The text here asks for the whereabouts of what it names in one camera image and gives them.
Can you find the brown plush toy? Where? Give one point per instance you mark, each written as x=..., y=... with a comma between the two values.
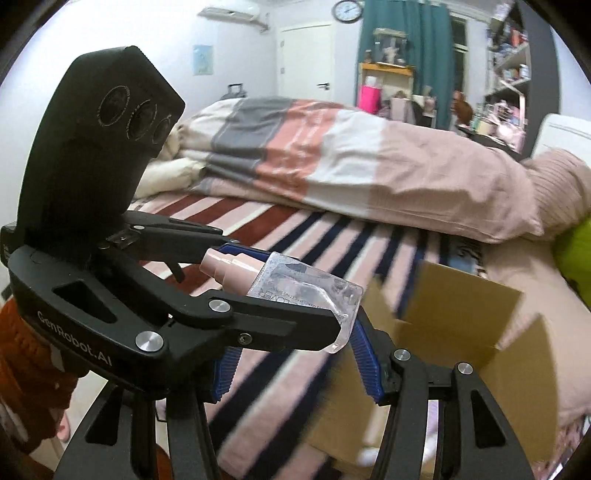
x=463, y=108

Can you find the person's left forearm red sleeve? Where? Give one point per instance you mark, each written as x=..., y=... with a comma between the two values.
x=27, y=369

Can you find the white rack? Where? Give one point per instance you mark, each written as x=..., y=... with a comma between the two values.
x=427, y=106

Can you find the window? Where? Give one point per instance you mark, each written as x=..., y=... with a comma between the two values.
x=461, y=50

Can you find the cardboard box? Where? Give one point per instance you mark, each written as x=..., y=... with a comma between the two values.
x=461, y=304

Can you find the white air conditioner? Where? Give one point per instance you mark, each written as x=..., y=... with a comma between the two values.
x=231, y=13

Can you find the white door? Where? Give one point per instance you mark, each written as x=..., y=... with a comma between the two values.
x=304, y=60

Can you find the yellow wooden cabinet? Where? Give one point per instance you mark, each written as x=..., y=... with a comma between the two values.
x=388, y=74

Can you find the striped blanket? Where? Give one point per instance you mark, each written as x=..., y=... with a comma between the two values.
x=286, y=221

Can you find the bright pink bag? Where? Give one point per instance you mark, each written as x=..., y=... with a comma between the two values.
x=371, y=99

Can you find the grey bookshelf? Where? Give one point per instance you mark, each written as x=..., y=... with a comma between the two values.
x=538, y=55

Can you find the white headboard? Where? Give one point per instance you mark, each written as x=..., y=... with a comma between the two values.
x=561, y=131

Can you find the teal curtain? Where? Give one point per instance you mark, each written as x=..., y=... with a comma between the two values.
x=425, y=41

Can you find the round wall clock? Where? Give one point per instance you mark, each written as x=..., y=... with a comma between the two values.
x=347, y=10

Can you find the cream fleece blanket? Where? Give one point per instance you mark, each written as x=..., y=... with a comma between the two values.
x=161, y=180

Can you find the pink striped pillow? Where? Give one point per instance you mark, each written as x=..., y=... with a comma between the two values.
x=558, y=189

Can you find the pink grey white duvet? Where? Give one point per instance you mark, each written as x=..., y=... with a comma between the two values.
x=346, y=157

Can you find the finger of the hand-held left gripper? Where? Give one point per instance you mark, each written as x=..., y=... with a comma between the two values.
x=277, y=327
x=184, y=235

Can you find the dark suitcase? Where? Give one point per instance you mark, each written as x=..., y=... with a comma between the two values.
x=233, y=92

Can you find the beige paper bag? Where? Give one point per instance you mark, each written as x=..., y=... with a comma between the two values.
x=400, y=110

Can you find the blue wall poster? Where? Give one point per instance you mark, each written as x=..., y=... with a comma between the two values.
x=203, y=59

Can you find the glass display case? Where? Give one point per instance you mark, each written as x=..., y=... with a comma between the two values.
x=390, y=46

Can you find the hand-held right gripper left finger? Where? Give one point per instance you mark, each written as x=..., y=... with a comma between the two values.
x=221, y=378

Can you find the pink ribbed bed sheet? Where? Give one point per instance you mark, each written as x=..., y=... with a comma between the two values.
x=545, y=286

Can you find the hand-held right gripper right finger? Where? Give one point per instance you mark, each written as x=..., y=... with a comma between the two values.
x=367, y=364

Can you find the clear bottle with pink cap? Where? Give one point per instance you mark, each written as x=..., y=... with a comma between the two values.
x=300, y=286

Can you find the green cushion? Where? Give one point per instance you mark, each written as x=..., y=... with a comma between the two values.
x=575, y=258

